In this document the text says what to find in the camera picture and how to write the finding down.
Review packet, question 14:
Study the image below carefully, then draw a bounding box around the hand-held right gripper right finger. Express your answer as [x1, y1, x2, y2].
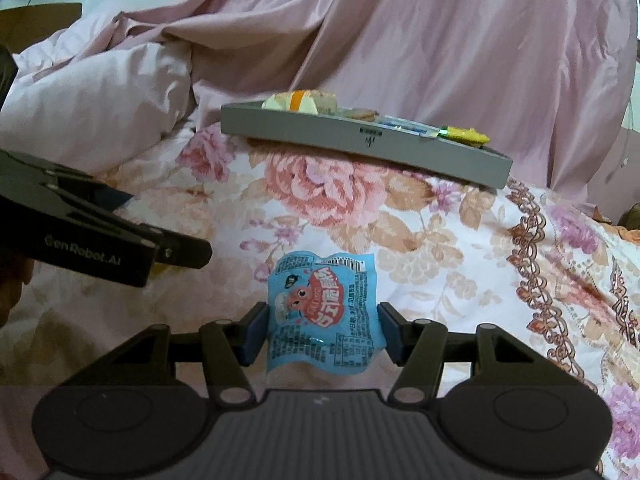
[376, 301, 539, 407]

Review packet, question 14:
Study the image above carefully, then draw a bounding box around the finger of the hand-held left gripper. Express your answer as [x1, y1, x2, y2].
[0, 149, 137, 212]
[59, 206, 214, 268]

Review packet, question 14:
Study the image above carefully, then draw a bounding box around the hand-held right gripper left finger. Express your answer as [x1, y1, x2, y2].
[107, 302, 271, 407]

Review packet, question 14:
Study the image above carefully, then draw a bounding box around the light blue snack packet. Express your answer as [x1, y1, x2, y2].
[265, 251, 387, 377]

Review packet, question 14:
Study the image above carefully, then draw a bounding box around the grey cardboard box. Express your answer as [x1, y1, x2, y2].
[220, 101, 515, 191]

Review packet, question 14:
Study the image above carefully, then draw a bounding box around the cream orange-striped cracker packet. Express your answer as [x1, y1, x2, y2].
[261, 89, 339, 115]

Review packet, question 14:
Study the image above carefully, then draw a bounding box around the long dark blue packet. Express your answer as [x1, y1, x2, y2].
[377, 115, 443, 137]

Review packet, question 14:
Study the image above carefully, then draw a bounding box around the green and yellow candy packet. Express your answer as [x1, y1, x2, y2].
[438, 125, 490, 147]

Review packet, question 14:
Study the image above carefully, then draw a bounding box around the clear round biscuit packet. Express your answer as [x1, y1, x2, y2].
[338, 106, 382, 122]

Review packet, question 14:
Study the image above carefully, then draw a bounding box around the white quilt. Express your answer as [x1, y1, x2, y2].
[0, 5, 199, 179]

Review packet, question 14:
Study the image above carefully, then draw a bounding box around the floral bedsheet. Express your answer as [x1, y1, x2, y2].
[0, 125, 640, 480]

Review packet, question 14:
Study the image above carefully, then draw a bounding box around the wooden headboard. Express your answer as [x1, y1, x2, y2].
[0, 2, 83, 56]

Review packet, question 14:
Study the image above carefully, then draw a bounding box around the pink satin sheet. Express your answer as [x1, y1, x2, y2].
[75, 0, 639, 196]

